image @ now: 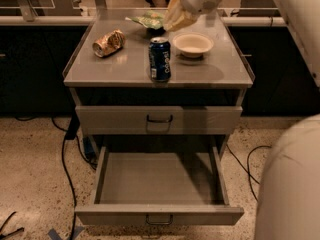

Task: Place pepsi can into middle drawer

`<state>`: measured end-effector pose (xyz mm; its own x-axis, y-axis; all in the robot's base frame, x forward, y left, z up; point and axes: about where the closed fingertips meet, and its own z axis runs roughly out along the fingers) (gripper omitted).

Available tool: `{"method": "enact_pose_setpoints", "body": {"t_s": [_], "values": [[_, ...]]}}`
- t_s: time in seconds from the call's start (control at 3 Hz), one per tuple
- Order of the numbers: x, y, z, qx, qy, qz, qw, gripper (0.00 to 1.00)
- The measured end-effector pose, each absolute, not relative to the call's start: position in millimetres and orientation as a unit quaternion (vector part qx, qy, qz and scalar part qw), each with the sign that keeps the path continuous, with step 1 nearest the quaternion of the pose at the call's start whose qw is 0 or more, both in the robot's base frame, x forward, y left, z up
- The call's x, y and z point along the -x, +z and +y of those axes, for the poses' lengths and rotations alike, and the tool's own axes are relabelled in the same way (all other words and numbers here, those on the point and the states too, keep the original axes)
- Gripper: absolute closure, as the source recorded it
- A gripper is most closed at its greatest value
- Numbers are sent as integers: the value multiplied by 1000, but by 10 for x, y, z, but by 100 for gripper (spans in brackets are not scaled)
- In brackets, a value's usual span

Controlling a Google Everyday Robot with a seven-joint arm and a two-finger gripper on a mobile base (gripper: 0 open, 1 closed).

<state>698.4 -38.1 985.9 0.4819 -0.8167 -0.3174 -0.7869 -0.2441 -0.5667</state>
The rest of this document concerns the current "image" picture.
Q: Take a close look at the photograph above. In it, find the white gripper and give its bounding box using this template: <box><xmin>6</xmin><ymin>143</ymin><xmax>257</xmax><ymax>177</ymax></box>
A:
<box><xmin>163</xmin><ymin>0</ymin><xmax>222</xmax><ymax>32</ymax></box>

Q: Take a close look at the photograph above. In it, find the blue pepsi can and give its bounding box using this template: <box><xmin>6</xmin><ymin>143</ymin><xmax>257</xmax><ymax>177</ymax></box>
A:
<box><xmin>149</xmin><ymin>37</ymin><xmax>171</xmax><ymax>82</ymax></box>

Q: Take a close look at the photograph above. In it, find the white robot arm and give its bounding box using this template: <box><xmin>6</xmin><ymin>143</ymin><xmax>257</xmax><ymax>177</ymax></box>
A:
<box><xmin>164</xmin><ymin>0</ymin><xmax>320</xmax><ymax>240</ymax></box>

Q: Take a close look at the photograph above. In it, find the crushed gold soda can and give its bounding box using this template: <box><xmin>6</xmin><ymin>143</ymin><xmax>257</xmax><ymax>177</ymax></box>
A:
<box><xmin>92</xmin><ymin>29</ymin><xmax>126</xmax><ymax>58</ymax></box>

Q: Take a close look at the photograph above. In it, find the grey drawer cabinet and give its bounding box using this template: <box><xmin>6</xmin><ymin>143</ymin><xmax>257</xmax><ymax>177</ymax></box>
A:
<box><xmin>64</xmin><ymin>9</ymin><xmax>254</xmax><ymax>151</ymax></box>

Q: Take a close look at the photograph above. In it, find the closed upper grey drawer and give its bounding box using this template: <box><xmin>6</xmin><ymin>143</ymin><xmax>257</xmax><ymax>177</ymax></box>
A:
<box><xmin>75</xmin><ymin>106</ymin><xmax>242</xmax><ymax>135</ymax></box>

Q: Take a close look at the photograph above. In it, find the open lower grey drawer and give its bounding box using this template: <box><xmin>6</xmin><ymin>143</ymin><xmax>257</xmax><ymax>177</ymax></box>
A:
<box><xmin>75</xmin><ymin>148</ymin><xmax>244</xmax><ymax>226</ymax></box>

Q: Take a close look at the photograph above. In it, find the green chip bag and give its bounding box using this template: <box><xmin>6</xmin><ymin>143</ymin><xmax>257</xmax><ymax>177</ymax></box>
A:
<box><xmin>126</xmin><ymin>10</ymin><xmax>164</xmax><ymax>30</ymax></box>

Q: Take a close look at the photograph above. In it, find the white paper bowl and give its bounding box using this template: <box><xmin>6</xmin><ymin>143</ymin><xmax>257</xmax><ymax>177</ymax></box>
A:
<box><xmin>172</xmin><ymin>32</ymin><xmax>214</xmax><ymax>58</ymax></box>

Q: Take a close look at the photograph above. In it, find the blue tape floor marker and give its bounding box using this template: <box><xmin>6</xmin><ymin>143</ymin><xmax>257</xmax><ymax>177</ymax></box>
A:
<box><xmin>47</xmin><ymin>225</ymin><xmax>86</xmax><ymax>240</ymax></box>

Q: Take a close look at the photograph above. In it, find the black floor cable left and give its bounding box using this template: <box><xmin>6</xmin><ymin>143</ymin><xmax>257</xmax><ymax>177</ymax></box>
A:
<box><xmin>14</xmin><ymin>115</ymin><xmax>98</xmax><ymax>240</ymax></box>

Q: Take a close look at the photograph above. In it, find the black floor cable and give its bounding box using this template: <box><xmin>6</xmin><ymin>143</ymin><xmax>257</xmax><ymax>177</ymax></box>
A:
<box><xmin>226</xmin><ymin>144</ymin><xmax>273</xmax><ymax>202</ymax></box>
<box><xmin>14</xmin><ymin>115</ymin><xmax>98</xmax><ymax>240</ymax></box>

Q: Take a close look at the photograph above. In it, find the black floor cable right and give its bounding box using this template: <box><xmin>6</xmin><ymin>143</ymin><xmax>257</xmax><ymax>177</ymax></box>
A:
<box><xmin>226</xmin><ymin>144</ymin><xmax>273</xmax><ymax>202</ymax></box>

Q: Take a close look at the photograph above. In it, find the black cable bottom left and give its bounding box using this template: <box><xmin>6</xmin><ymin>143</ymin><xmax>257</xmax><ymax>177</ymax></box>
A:
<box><xmin>0</xmin><ymin>210</ymin><xmax>26</xmax><ymax>240</ymax></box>

